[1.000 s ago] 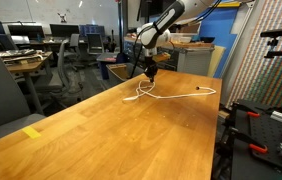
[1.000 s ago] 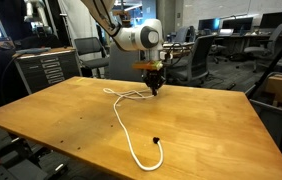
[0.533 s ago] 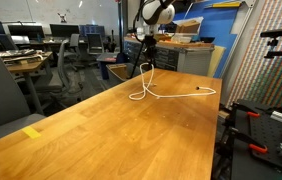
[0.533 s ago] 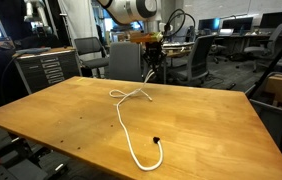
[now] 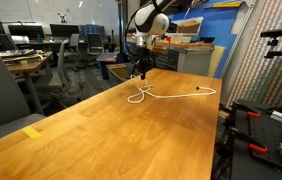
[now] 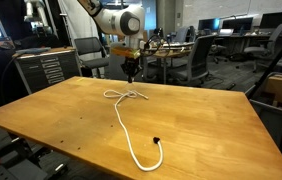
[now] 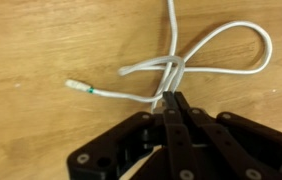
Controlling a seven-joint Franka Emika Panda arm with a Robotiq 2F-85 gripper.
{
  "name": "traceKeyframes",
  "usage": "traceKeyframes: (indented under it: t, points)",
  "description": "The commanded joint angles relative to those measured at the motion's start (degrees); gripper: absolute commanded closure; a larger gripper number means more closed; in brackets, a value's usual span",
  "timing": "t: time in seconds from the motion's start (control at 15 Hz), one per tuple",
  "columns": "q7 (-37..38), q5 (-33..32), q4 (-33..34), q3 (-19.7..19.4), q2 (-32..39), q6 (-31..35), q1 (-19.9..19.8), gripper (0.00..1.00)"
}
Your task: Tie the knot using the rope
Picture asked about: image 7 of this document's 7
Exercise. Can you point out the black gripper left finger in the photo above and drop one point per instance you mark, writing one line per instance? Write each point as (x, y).
(111, 143)

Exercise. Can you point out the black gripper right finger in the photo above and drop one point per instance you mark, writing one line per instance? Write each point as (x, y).
(247, 140)

